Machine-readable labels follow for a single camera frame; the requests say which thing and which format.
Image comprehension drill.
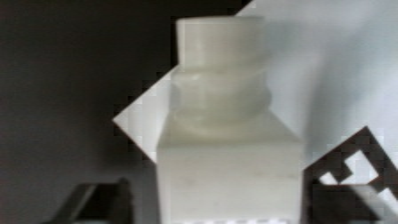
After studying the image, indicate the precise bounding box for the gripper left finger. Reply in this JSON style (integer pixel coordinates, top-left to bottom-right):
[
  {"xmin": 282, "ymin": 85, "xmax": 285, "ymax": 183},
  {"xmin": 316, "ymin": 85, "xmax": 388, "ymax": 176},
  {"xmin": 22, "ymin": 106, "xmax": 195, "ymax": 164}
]
[{"xmin": 42, "ymin": 178, "xmax": 133, "ymax": 224}]

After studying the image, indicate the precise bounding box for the white leg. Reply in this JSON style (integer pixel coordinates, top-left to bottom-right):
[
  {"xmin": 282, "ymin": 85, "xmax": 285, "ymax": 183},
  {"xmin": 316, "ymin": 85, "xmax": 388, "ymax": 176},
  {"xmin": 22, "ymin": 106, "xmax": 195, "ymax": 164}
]
[{"xmin": 156, "ymin": 16, "xmax": 303, "ymax": 224}]

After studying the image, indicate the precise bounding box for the white marker base plate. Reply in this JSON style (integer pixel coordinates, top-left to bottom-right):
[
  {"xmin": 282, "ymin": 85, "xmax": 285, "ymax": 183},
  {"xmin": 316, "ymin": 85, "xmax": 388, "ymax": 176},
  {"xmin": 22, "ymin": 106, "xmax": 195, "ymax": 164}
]
[{"xmin": 111, "ymin": 0, "xmax": 398, "ymax": 186}]

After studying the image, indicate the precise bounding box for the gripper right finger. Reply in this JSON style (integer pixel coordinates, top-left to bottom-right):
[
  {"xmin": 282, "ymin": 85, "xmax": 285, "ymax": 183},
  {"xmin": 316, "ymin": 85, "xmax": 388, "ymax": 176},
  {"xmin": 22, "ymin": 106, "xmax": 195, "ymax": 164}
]
[{"xmin": 307, "ymin": 185, "xmax": 398, "ymax": 224}]

